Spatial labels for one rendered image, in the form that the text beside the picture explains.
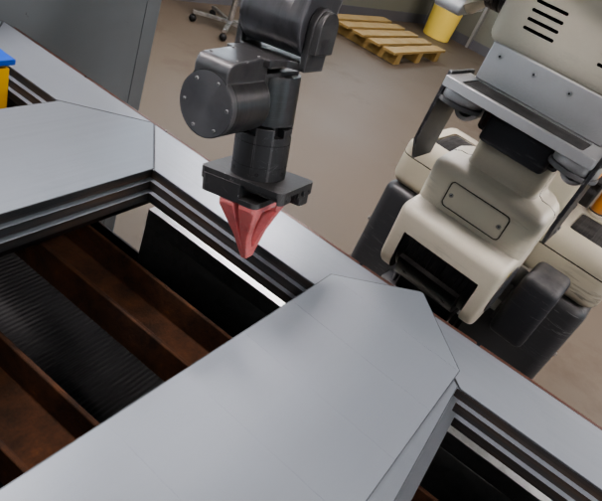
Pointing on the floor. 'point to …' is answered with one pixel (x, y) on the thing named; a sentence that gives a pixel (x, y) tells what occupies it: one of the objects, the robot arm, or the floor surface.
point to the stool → (220, 17)
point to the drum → (441, 24)
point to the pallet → (386, 39)
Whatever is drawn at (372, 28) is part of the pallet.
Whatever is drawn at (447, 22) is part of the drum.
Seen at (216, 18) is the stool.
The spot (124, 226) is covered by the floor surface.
